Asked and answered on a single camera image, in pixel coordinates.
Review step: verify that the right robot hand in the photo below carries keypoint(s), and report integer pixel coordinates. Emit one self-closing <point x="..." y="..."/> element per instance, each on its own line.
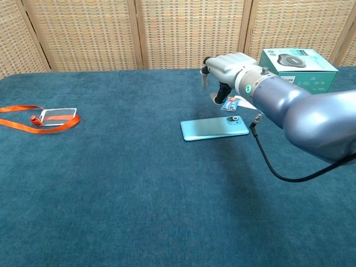
<point x="228" y="69"/>

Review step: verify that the teal smartphone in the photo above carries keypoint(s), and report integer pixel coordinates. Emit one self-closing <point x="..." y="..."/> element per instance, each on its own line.
<point x="211" y="128"/>

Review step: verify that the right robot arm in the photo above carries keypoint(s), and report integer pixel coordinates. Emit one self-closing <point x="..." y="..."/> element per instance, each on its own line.
<point x="306" y="111"/>

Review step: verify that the blue snack packet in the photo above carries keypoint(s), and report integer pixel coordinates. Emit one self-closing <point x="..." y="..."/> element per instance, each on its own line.
<point x="230" y="105"/>

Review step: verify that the white card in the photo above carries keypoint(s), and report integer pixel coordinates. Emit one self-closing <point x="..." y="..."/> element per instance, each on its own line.
<point x="244" y="103"/>

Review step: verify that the teal Philips speaker box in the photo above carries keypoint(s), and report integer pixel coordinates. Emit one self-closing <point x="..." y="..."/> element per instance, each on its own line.
<point x="311" y="66"/>

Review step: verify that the woven folding screen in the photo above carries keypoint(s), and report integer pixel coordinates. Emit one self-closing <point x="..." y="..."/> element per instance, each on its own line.
<point x="111" y="33"/>

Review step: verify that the blue table cloth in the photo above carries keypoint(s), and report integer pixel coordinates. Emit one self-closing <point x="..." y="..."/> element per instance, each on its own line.
<point x="111" y="194"/>

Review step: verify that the clear badge holder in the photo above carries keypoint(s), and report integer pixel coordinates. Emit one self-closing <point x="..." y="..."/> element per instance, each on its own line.
<point x="58" y="115"/>

